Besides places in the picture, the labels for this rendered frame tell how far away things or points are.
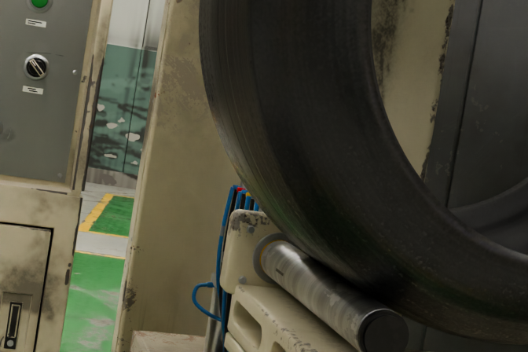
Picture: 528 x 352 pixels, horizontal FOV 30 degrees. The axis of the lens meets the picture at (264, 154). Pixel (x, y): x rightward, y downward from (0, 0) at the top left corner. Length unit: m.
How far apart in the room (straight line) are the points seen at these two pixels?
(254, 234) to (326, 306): 0.25
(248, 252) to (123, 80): 8.87
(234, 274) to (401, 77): 0.31
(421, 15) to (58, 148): 0.61
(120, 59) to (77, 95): 8.47
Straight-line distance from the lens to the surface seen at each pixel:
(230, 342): 1.16
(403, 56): 1.22
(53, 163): 1.54
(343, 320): 0.88
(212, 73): 0.95
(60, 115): 1.53
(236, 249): 1.15
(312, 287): 0.97
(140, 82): 9.98
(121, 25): 10.01
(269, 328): 1.01
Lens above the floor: 1.08
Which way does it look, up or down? 3 degrees down
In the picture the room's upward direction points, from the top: 9 degrees clockwise
